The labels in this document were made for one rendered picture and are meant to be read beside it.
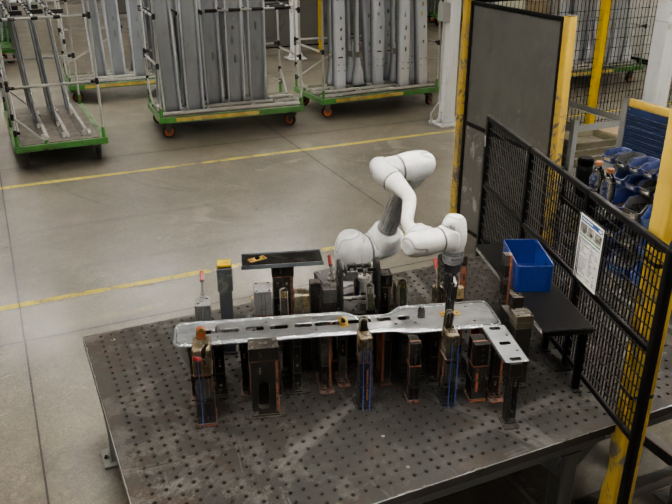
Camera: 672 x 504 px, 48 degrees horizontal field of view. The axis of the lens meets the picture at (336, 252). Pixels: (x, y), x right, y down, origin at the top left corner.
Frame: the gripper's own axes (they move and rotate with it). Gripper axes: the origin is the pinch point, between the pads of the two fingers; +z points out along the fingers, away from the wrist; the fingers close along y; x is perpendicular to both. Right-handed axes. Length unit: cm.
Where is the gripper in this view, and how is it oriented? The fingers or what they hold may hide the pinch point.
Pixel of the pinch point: (449, 304)
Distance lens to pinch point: 329.2
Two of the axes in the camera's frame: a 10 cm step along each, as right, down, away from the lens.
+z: 0.0, 9.1, 4.1
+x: 9.9, -0.6, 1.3
